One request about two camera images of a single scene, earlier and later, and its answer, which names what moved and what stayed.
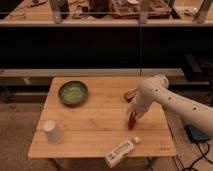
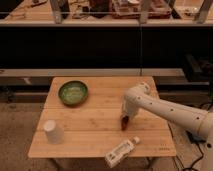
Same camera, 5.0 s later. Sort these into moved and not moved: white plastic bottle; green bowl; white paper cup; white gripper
Moved: white gripper
Not moved: white paper cup; white plastic bottle; green bowl
